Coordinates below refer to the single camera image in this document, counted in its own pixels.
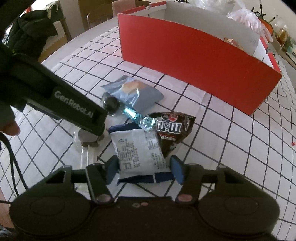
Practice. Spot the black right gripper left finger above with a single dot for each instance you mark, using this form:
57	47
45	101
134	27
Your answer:
99	177

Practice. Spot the glass jar amber liquid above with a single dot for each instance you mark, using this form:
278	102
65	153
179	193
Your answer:
282	35

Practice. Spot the person left hand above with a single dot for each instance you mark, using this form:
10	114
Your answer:
8	123

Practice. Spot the clear bag with snacks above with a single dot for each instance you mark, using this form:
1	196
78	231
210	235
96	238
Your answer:
248	18

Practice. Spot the white wooden sideboard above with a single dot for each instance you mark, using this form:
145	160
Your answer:
287	61

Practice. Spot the white blue snack packet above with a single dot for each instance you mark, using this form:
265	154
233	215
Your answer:
140	159

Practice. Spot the orange basin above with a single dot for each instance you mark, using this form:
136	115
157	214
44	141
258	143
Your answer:
267	25

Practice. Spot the teal wrapped candy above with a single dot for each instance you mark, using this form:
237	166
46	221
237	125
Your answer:
144	122

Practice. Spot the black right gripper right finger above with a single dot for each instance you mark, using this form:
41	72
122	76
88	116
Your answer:
189	176

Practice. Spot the white grid tablecloth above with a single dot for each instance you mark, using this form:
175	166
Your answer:
260	146

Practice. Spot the wooden chair with pink cloth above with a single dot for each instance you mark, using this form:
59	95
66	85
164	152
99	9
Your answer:
106	11

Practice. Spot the light blue pastry packet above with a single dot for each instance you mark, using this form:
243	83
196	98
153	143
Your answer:
134	93

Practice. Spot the black round jelly cup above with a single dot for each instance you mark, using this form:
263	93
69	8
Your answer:
110	104

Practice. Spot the red white cardboard box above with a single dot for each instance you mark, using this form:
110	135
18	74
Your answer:
202	48

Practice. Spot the black jacket on chair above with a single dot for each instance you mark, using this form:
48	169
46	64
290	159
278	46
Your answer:
30	32

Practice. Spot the brown m&m packet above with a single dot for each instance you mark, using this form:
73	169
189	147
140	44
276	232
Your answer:
172	128

